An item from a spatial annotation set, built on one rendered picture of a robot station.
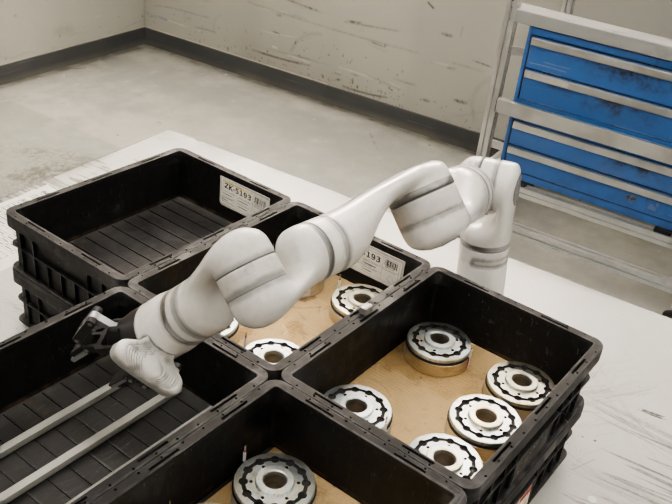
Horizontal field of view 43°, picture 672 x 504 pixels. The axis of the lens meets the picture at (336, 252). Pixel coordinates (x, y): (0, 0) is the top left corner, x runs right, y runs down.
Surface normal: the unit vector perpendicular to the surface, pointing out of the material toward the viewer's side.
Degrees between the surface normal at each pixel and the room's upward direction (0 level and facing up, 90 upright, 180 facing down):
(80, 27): 90
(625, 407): 0
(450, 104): 90
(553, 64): 90
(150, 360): 43
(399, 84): 90
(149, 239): 0
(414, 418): 0
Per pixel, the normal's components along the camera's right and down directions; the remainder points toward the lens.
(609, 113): -0.53, 0.39
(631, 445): 0.10, -0.85
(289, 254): -0.72, 0.09
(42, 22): 0.84, 0.35
